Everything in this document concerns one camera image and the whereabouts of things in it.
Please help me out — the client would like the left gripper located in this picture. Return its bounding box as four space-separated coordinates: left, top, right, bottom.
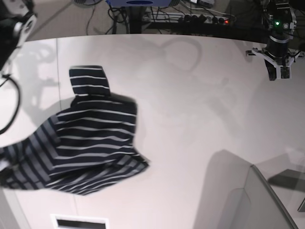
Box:
245 35 305 81

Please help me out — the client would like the navy white striped t-shirt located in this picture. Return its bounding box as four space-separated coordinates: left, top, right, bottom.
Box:
0 65 149 196

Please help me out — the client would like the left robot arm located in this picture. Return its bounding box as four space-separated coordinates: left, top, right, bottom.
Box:
246 0 305 81

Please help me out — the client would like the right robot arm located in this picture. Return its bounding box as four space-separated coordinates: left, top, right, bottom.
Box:
0 0 37 71

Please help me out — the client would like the black table leg column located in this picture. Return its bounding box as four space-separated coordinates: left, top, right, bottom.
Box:
126 6 146 34

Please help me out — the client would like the white framed table slot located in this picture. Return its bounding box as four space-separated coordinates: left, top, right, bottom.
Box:
51 214 110 229

